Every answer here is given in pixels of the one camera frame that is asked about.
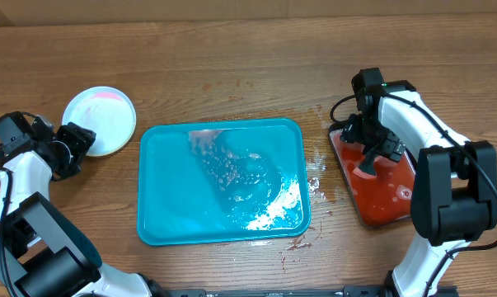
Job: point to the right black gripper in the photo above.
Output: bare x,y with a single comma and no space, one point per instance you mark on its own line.
391,148

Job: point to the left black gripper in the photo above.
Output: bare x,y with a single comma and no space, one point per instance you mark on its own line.
81,141

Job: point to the pink and black sponge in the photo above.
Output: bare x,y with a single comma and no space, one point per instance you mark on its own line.
366,169

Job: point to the light blue plate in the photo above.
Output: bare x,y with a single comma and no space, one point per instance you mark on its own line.
106,111

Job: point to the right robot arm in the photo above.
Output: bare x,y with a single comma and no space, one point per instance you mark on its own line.
454,196

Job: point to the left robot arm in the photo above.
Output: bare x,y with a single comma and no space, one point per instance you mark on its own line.
41,252

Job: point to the black tray with red liquid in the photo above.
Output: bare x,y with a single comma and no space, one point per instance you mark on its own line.
380,199

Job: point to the teal plastic tray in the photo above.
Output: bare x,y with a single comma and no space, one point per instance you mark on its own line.
223,181

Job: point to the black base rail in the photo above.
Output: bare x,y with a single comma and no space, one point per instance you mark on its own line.
297,292

